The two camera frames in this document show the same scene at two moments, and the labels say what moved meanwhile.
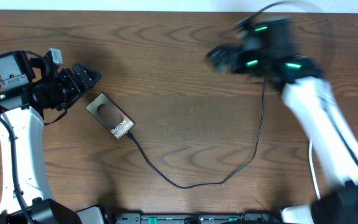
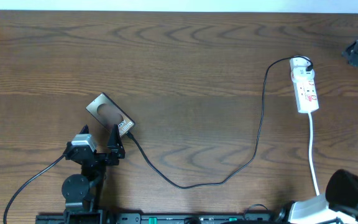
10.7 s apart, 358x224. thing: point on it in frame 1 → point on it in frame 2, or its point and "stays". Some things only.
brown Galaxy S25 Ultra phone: (115, 121) stays
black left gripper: (78, 86) → (117, 145)
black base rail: (152, 218) stays
